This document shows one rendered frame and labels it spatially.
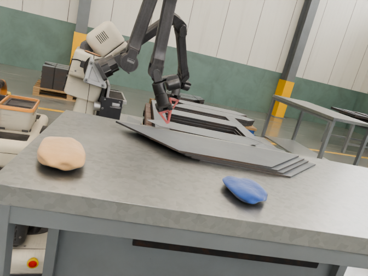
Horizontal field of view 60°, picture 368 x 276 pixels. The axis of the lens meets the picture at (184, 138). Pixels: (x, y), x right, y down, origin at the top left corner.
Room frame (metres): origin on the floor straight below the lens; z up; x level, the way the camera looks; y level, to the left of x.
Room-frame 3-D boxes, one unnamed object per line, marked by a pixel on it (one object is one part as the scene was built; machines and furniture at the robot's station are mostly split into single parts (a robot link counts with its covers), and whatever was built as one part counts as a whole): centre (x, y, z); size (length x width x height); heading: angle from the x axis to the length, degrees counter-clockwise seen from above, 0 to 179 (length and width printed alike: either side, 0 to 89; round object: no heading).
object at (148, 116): (1.95, 0.23, 0.80); 1.62 x 0.04 x 0.06; 11
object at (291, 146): (4.94, -1.88, 0.47); 1.50 x 0.70 x 0.95; 20
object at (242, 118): (3.07, -0.22, 0.82); 0.80 x 0.40 x 0.06; 101
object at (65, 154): (0.66, 0.26, 1.07); 0.16 x 0.10 x 0.04; 20
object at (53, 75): (5.90, 2.28, 0.26); 1.20 x 0.80 x 0.53; 111
